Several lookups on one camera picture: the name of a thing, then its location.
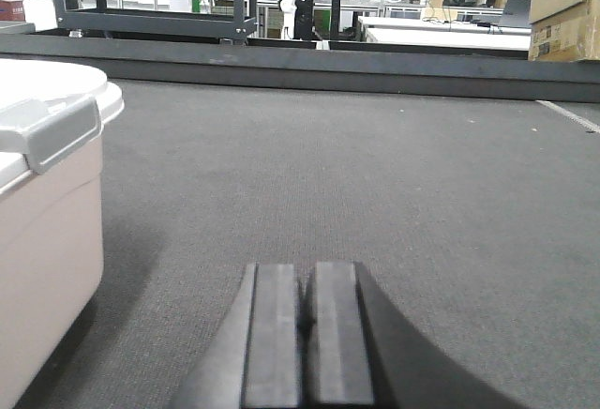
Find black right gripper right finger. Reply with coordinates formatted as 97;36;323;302
307;262;521;408

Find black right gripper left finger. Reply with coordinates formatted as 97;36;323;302
169;264;302;408

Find white work table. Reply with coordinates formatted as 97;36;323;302
358;16;531;52

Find large cardboard box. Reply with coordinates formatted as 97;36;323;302
529;0;599;62

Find dark metal shelf frame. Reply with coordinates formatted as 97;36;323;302
53;0;258;44

